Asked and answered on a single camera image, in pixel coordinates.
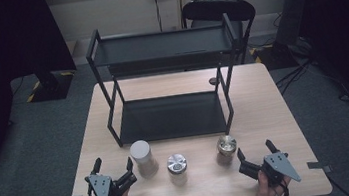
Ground person's right hand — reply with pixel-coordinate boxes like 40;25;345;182
251;166;293;196

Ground black metal two-tier rack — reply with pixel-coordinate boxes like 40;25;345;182
82;11;252;153

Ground short silver-lid jar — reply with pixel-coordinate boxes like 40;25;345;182
164;152;191;188

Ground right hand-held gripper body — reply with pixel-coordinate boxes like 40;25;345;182
236;148;304;193

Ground black chair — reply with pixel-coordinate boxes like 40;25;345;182
179;0;263;72

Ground dark brass-lid jar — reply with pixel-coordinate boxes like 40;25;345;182
212;133;241;168

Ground black socket cable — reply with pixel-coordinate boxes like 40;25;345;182
150;0;164;34

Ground grey stand with black base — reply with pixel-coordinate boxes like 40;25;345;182
246;0;323;73

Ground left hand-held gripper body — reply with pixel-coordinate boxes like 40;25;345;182
83;168;140;196

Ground black floor cables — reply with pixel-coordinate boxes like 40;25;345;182
271;50;349;112

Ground black stand base yellow tape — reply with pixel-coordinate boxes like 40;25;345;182
22;67;79;105

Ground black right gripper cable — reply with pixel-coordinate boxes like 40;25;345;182
276;183;291;196

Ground tall white-lid jar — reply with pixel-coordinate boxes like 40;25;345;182
128;137;162;181

